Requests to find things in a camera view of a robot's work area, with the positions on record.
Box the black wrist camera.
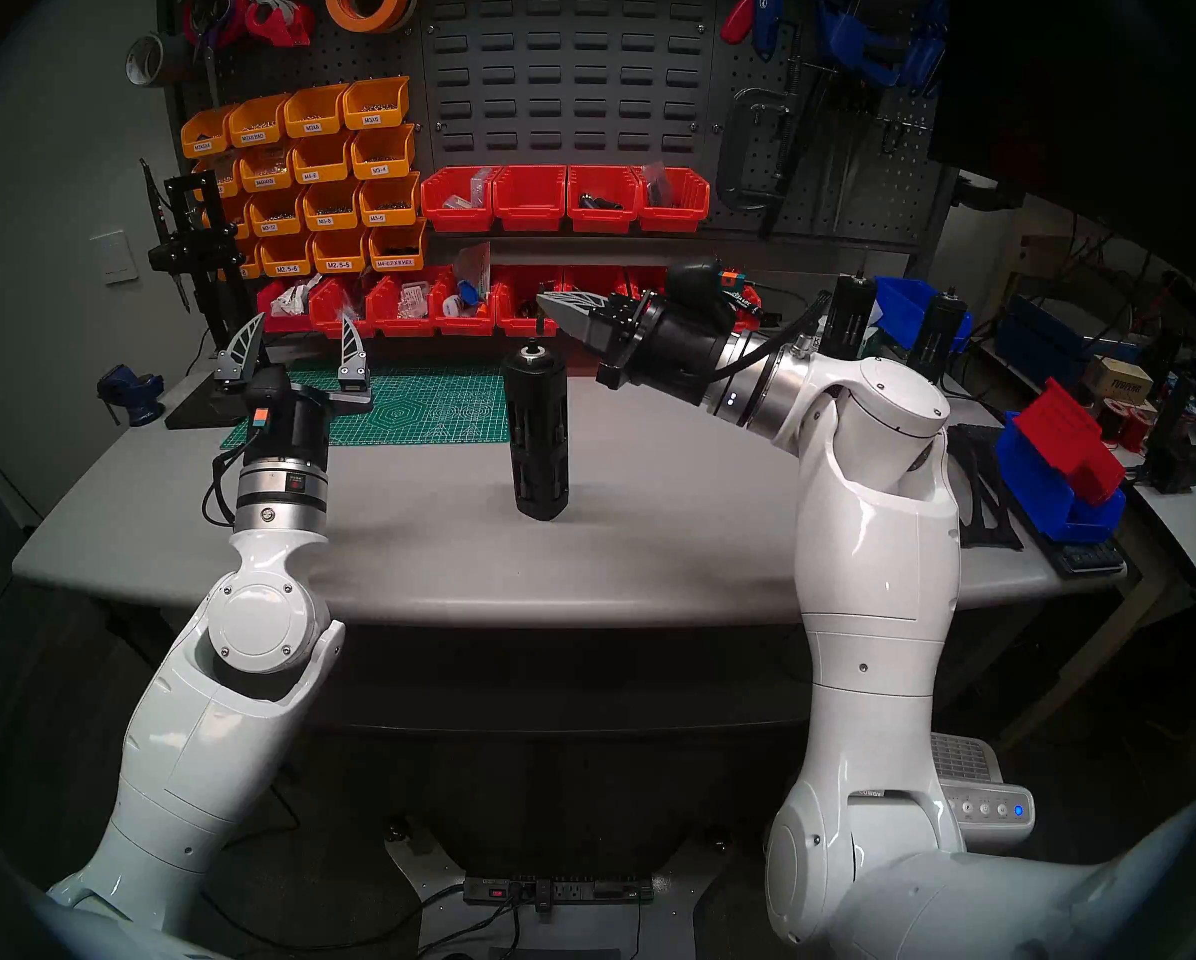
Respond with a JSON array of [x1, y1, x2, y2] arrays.
[[666, 260, 755, 314], [248, 365, 297, 437]]

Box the grey duct tape roll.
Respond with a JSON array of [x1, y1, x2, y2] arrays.
[[125, 33, 186, 89]]

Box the yellow bin labelled M3X6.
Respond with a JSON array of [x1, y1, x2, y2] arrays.
[[343, 76, 411, 130]]

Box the tall clear plastic bag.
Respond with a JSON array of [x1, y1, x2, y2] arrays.
[[453, 241, 494, 304]]

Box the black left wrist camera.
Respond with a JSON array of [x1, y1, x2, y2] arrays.
[[248, 365, 297, 437]]

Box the yellow bin labelled M3-4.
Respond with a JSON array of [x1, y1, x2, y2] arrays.
[[351, 125, 417, 180]]

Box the red tape roll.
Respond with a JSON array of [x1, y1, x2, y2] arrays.
[[183, 0, 252, 49]]

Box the dark grey tool wall panel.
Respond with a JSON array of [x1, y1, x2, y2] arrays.
[[158, 0, 959, 259]]

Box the white air purifier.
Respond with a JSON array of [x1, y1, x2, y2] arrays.
[[933, 733, 1037, 854]]

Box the blue handled clamp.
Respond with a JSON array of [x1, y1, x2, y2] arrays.
[[753, 0, 789, 64]]

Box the black monitor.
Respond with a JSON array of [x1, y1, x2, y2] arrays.
[[928, 0, 1196, 289]]

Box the yellow bin labelled M4 HEX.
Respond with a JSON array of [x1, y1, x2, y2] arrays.
[[368, 220, 428, 272]]

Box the black desktop device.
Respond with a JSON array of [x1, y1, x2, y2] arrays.
[[1143, 373, 1196, 496]]

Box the black screwdriver stand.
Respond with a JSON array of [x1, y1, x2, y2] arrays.
[[141, 158, 269, 431]]

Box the grey metal C-clamp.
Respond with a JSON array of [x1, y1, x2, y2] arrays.
[[715, 88, 797, 214]]

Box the large red storage bin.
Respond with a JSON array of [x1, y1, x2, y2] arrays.
[[1013, 378, 1127, 507]]

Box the purple handled scissors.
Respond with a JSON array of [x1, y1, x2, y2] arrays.
[[193, 0, 227, 109]]

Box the red handled clamp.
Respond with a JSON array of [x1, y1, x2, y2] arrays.
[[720, 0, 774, 47]]

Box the white side table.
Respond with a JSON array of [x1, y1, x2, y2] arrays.
[[1123, 478, 1196, 579]]

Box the blue spring clamp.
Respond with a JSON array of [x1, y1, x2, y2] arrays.
[[813, 0, 904, 89], [893, 0, 951, 94]]

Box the black cylindrical screwdriver set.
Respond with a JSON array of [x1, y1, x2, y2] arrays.
[[818, 273, 879, 361], [501, 340, 571, 522], [908, 288, 969, 381]]

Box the yellow bin labelled M2.5-5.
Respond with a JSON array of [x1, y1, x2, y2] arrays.
[[310, 228, 371, 275]]

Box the yellow bin labelled M2.5-6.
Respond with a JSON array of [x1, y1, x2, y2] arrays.
[[258, 234, 315, 279]]

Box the black power strip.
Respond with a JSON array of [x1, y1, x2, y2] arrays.
[[463, 875, 656, 906]]

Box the red wire spool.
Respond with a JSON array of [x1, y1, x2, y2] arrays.
[[1108, 398, 1159, 454]]

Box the white parts bag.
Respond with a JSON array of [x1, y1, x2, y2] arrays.
[[270, 273, 324, 317]]

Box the orange tape roll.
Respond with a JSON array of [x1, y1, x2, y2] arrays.
[[324, 0, 421, 34]]

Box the yellow bin labelled M3-12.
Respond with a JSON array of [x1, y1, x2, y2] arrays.
[[248, 190, 306, 239]]

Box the black flat frame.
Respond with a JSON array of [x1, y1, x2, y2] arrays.
[[948, 423, 1024, 551]]

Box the yellow bin labelled M3X8 BAD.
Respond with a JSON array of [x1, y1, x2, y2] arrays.
[[228, 94, 294, 149]]

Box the yellow bin labelled M3-6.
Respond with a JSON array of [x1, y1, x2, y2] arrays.
[[358, 173, 422, 228]]

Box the blue stacked storage bins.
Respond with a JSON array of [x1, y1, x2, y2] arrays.
[[995, 413, 1127, 544]]

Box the black keyboard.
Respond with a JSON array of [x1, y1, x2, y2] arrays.
[[958, 423, 1127, 577]]

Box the white wall switch plate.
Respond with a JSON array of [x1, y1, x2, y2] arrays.
[[90, 230, 141, 287]]

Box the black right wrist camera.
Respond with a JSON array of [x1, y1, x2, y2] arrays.
[[666, 260, 755, 314]]

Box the blue plastic bin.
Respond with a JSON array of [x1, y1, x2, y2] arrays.
[[873, 276, 974, 354]]

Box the blue bench vise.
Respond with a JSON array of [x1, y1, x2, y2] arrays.
[[96, 363, 167, 427]]

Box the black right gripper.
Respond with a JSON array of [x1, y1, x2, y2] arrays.
[[536, 289, 750, 405]]

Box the black pen electric screwdriver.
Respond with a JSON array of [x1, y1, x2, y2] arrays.
[[141, 158, 194, 314]]

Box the small cardboard box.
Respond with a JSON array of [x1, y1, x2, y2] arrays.
[[1083, 356, 1154, 406]]

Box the yellow bin labelled M3-8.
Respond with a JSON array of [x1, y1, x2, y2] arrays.
[[301, 181, 364, 233]]

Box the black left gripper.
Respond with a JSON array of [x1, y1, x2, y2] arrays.
[[210, 313, 374, 467]]

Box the green cutting mat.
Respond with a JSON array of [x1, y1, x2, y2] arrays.
[[221, 360, 512, 449]]

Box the dark blue crate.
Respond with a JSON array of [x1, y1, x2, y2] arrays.
[[995, 296, 1139, 364]]

